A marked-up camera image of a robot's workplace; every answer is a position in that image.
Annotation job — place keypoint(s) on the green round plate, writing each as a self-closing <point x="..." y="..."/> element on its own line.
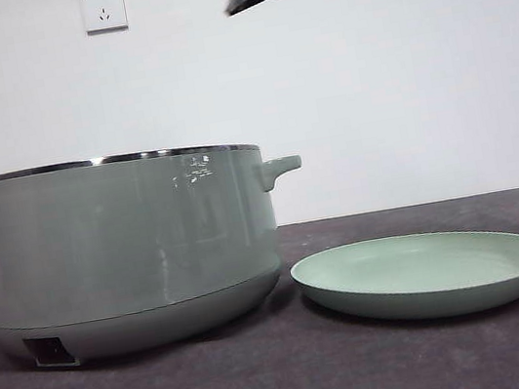
<point x="425" y="272"/>

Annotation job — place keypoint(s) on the white wall socket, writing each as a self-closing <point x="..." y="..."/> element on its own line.
<point x="104" y="11"/>

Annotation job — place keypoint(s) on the green electric steamer pot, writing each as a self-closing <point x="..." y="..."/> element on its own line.
<point x="119" y="241"/>

